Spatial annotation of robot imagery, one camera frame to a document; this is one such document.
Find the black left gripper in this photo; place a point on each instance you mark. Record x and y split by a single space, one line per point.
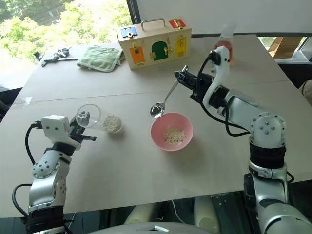
77 131

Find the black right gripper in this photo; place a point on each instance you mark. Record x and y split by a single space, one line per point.
201 89

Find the silver metal spoon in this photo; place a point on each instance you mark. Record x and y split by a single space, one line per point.
157 109

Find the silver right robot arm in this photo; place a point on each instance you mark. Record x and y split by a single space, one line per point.
267 126

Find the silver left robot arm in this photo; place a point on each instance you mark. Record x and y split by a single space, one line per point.
46 168

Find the oatmeal in glass mug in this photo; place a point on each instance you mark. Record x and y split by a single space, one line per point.
111 123

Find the oatmeal in pink bowl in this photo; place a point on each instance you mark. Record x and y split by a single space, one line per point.
175 135

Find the pink bowl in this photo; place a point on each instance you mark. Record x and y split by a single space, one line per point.
158 139

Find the wooden lock box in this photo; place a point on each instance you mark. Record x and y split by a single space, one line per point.
146 57

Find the glass flask with red liquid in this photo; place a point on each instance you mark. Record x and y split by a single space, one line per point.
226 36

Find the green folded cloth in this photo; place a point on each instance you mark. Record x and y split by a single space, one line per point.
100 58

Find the black metal clamp tool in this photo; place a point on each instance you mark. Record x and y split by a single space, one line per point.
58 52

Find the brown cardboard box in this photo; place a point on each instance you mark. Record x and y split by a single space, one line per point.
280 46

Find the white rounded robot thigh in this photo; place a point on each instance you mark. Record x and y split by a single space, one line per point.
140 214
206 214

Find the tan rounded object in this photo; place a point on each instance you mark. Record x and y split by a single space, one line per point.
307 91

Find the grey robot torso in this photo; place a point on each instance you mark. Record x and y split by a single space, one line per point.
151 229

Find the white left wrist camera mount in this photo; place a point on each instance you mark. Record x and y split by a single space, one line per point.
54 125

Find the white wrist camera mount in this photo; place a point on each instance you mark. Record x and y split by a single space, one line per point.
54 125
220 73

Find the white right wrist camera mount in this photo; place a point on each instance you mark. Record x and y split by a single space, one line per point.
220 73

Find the black window frame post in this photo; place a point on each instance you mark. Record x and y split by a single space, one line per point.
132 14

